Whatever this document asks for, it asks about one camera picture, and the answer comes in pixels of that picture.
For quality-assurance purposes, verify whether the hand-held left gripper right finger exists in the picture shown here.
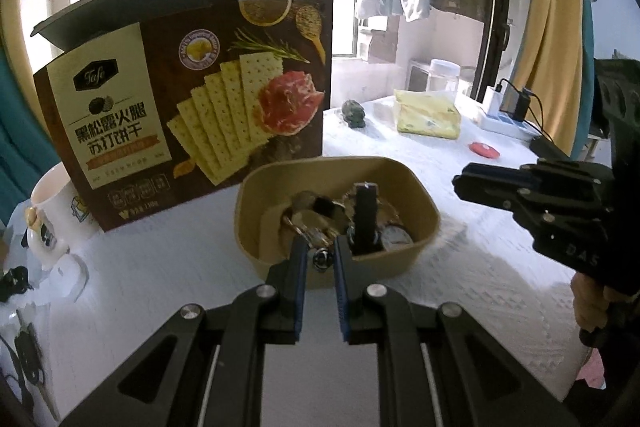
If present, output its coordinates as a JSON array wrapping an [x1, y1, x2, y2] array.
[[335, 234, 576, 427]]

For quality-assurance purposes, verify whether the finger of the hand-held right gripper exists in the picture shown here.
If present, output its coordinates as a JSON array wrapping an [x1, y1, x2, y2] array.
[[462, 162, 542, 188], [452, 176, 547, 222]]

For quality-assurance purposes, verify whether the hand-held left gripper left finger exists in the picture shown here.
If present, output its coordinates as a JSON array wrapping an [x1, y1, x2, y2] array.
[[60, 234, 309, 427]]

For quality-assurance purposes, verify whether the beige paper bowl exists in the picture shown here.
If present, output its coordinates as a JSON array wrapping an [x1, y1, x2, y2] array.
[[234, 155, 441, 291]]

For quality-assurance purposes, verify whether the person's right hand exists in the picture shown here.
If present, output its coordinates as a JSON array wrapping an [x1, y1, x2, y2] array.
[[571, 274, 614, 348]]

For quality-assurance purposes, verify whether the red round disc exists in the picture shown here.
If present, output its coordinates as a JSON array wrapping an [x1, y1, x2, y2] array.
[[468, 141, 501, 158]]

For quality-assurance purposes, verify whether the white power strip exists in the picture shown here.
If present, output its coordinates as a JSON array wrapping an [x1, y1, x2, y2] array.
[[472, 107, 536, 139]]

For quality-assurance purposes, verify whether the black power bank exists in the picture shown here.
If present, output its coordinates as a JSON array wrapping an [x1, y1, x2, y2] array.
[[529, 136, 571, 160]]

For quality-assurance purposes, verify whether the black charger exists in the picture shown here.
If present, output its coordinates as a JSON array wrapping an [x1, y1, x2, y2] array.
[[500, 88, 531, 123]]

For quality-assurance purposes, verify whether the white charger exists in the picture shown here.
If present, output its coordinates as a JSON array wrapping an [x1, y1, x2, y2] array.
[[482, 87, 506, 117]]

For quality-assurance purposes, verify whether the yellow packet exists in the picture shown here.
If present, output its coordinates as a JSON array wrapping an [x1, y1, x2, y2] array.
[[393, 89, 462, 139]]

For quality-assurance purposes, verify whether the clear plastic jar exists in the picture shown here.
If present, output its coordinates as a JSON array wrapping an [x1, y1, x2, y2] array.
[[427, 58, 460, 96]]

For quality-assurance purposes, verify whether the white textured tablecloth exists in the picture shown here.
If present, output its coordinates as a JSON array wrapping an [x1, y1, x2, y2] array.
[[0, 94, 617, 427]]

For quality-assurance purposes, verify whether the yellow curtain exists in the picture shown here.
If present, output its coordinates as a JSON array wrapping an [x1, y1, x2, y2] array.
[[515, 0, 596, 158]]

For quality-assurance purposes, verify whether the grey stone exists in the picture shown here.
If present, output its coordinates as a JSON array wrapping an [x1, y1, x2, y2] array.
[[341, 99, 366, 129]]

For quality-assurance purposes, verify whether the white earbud case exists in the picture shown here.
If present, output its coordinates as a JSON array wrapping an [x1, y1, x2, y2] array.
[[50, 254, 91, 303]]

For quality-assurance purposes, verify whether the brown cracker box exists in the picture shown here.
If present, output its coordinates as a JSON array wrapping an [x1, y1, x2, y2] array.
[[31, 0, 335, 234]]

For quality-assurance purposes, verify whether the white cartoon mug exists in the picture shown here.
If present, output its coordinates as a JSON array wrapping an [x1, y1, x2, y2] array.
[[25, 164, 99, 269]]

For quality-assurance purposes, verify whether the black plastic frame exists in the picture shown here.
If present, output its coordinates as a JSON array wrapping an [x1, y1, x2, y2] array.
[[12, 321, 49, 389]]

